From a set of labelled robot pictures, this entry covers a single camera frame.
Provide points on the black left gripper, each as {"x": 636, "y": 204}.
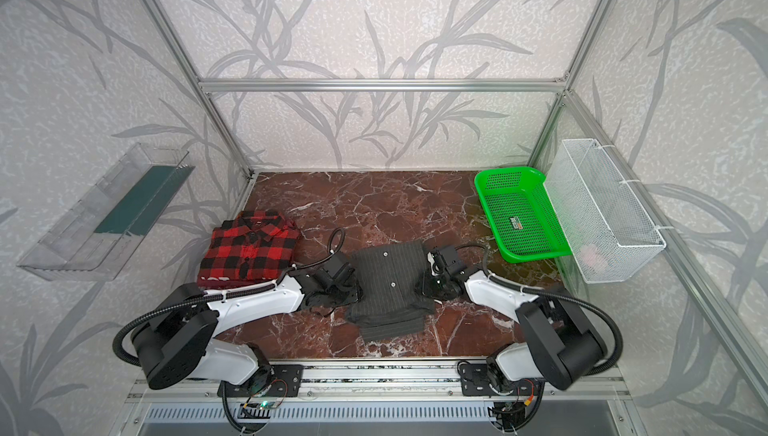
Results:
{"x": 343, "y": 280}

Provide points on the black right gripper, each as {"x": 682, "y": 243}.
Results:
{"x": 432, "y": 274}

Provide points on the grey pinstriped long sleeve shirt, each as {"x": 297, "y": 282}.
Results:
{"x": 391, "y": 304}

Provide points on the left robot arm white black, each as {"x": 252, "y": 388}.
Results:
{"x": 177, "y": 340}

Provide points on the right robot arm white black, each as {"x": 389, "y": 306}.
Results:
{"x": 564, "y": 337}

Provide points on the red black plaid folded shirt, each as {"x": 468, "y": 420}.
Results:
{"x": 255, "y": 247}

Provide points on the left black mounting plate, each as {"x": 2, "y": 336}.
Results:
{"x": 281, "y": 380}

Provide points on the black mounting plate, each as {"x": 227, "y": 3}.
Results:
{"x": 281, "y": 380}
{"x": 477, "y": 379}

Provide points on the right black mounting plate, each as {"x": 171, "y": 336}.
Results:
{"x": 477, "y": 379}

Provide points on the green plastic basket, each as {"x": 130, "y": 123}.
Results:
{"x": 520, "y": 214}

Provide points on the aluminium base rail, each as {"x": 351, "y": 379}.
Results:
{"x": 379, "y": 380}

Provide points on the white wire mesh basket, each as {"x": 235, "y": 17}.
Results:
{"x": 610, "y": 233}

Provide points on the aluminium horizontal frame bar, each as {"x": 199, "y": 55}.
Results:
{"x": 217, "y": 85}

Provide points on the clear plastic wall tray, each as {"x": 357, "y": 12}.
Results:
{"x": 95, "y": 239}

